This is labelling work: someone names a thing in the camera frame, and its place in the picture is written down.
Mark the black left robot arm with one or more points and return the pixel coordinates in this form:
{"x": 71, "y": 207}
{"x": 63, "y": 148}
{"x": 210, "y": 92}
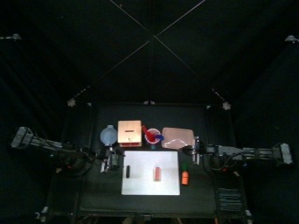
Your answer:
{"x": 43, "y": 143}

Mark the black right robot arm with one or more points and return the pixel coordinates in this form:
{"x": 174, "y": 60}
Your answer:
{"x": 253, "y": 152}

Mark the light blue bowl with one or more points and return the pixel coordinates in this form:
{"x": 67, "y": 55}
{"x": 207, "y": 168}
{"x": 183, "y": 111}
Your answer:
{"x": 108, "y": 135}

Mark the white cutting board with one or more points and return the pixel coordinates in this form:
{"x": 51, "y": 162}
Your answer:
{"x": 151, "y": 172}

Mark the wooden box with red drawer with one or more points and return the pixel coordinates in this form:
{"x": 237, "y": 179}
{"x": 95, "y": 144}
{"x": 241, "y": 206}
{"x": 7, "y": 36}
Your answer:
{"x": 130, "y": 133}

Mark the red plastic cup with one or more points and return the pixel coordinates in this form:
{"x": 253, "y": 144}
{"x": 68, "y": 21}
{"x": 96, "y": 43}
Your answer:
{"x": 153, "y": 137}

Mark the white text label sticker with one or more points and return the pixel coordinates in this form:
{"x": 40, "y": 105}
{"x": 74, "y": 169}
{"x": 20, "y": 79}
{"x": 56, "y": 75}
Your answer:
{"x": 230, "y": 199}

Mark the silver frame clamp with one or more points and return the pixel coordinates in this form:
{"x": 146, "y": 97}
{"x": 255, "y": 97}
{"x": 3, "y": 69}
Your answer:
{"x": 291, "y": 38}
{"x": 226, "y": 105}
{"x": 71, "y": 102}
{"x": 15, "y": 37}

